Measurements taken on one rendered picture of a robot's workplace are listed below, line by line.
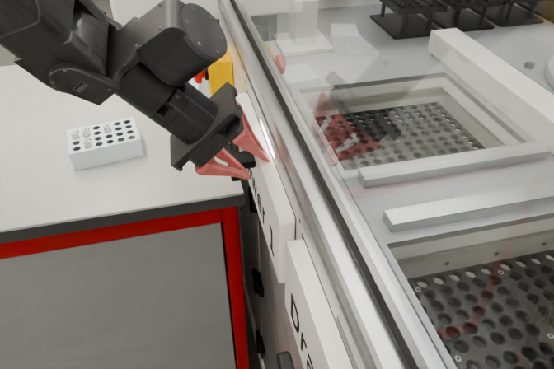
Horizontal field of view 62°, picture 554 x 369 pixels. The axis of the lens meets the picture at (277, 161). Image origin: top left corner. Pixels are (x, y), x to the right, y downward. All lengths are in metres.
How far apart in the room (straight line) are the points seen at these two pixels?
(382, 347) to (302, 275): 0.13
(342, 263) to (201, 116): 0.22
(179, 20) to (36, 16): 0.11
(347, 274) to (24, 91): 0.98
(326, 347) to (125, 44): 0.32
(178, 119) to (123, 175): 0.38
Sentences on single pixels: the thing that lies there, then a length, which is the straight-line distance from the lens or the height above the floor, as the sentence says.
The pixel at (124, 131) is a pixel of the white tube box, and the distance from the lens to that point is 0.91.
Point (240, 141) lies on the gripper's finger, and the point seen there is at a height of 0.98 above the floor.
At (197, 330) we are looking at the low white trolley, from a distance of 1.09.
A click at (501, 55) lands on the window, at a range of 0.19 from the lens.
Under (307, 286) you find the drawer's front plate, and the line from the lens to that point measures 0.44.
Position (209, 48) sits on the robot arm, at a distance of 0.44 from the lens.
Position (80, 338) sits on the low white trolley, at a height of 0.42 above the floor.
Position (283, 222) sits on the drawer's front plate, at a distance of 0.50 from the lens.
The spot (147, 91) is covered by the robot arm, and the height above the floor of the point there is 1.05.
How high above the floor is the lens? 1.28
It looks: 37 degrees down
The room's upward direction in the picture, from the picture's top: straight up
